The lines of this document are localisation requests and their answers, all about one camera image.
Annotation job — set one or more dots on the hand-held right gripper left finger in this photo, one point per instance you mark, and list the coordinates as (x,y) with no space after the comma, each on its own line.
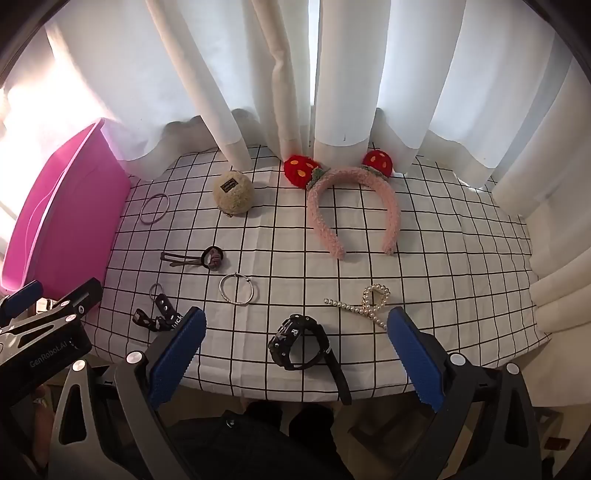
(178,355)

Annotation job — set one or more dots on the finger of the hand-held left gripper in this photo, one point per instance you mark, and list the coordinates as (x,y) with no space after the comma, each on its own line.
(23,295)
(83,295)

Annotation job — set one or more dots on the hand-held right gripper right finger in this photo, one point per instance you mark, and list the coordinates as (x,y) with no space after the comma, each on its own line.
(415,360)

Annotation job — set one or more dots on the pink plastic storage box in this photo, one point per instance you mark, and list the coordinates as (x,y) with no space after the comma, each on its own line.
(60,207)

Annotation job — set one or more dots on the brown long hair clip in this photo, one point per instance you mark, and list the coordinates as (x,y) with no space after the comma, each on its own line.
(166,257)

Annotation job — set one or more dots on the pearl hair claw clip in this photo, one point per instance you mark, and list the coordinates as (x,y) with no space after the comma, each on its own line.
(369,311)

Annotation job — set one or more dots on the thin metal bangle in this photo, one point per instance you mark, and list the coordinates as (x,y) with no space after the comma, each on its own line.
(141,213)

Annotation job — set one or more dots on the black digital wristwatch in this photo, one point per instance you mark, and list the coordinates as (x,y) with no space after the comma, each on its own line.
(281,339)

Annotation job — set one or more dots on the person's dark pants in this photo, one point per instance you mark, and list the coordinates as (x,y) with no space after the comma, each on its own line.
(258,443)

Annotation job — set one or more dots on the black checkered white tablecloth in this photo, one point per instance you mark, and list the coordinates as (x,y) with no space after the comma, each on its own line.
(286,240)

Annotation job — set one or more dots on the pink strawberry plush headband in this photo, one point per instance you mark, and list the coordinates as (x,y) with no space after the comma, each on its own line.
(318,207)

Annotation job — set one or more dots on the white curtain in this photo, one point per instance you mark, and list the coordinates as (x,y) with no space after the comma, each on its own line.
(415,69)

